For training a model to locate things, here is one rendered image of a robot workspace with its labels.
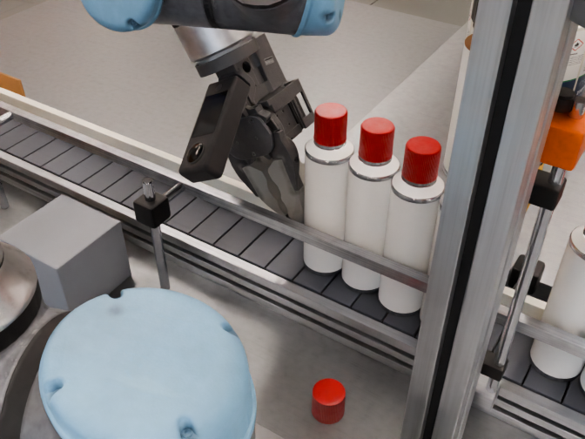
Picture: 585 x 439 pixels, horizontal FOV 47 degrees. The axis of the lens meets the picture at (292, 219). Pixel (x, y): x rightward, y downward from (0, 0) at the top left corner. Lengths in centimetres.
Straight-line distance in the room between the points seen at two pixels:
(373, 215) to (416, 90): 50
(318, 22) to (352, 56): 81
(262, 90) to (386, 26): 79
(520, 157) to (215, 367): 21
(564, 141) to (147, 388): 30
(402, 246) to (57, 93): 81
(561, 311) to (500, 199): 26
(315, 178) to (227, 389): 35
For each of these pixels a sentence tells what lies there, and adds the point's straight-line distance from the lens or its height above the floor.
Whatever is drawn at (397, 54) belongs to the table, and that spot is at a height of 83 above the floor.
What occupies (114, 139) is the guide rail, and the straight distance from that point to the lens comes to 98.
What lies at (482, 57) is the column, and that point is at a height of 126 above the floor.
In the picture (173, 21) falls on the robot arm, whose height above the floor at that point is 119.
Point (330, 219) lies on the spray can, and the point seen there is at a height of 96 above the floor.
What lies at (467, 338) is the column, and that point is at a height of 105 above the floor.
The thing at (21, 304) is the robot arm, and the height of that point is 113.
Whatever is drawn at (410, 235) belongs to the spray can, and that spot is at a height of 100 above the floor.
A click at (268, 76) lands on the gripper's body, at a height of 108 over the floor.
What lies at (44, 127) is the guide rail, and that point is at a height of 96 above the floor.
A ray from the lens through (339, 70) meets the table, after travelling 131.
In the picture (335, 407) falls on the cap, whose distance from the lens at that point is 69.
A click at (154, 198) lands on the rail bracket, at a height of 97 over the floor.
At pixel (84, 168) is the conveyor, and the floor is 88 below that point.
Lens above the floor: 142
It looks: 39 degrees down
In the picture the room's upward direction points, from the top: straight up
